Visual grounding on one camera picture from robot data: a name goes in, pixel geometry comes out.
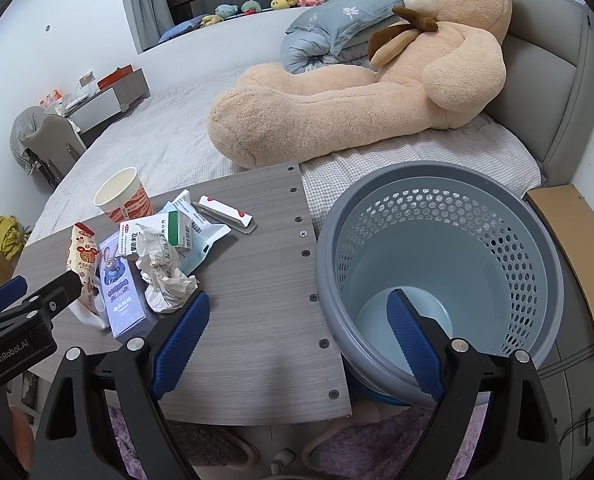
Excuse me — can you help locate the grey curtain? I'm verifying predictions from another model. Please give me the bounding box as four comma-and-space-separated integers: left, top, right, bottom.
122, 0, 173, 53

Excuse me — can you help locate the grey flowered pillow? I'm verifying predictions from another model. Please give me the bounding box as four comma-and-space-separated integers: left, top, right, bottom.
286, 0, 403, 54

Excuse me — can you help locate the grey chair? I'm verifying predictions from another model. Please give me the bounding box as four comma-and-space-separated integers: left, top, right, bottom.
9, 106, 86, 190

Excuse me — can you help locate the grey upholstered headboard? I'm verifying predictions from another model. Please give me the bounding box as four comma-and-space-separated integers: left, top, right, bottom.
383, 0, 594, 187

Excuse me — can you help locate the row of plush toys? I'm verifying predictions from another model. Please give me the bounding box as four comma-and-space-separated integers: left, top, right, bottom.
199, 0, 325, 27

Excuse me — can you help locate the grey perforated trash basket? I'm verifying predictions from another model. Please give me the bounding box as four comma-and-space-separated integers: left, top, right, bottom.
315, 162, 564, 406

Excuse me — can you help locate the large beige teddy bear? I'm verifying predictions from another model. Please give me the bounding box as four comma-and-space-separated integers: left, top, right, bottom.
207, 0, 512, 169

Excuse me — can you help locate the white paper ball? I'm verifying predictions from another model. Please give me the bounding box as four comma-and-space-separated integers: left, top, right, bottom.
136, 240, 198, 314

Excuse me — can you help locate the yellow bag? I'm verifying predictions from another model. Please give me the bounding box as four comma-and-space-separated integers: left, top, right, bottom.
0, 216, 30, 286

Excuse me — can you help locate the green white medicine box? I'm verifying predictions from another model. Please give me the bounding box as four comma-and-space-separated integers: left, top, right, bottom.
118, 210, 193, 257

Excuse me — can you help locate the white red box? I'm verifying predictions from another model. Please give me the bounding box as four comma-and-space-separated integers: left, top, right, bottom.
192, 195, 257, 234

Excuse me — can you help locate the red box on desk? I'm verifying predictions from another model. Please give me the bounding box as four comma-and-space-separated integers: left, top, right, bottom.
97, 64, 133, 91

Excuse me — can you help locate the rolled grey blue duvet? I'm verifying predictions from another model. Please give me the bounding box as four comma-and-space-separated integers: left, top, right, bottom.
281, 30, 370, 74

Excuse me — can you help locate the red white paper cup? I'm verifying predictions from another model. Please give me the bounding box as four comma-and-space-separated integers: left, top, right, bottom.
93, 167, 154, 224

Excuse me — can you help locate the light blue mask packet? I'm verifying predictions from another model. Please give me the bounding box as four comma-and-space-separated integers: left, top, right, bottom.
160, 190, 231, 275

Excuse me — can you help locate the red patterned snack bag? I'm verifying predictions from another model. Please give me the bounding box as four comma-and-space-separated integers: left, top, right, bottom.
66, 222, 109, 330

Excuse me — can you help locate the purple rabbit toothpaste box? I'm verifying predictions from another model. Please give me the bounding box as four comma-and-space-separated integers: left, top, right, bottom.
98, 233, 158, 344

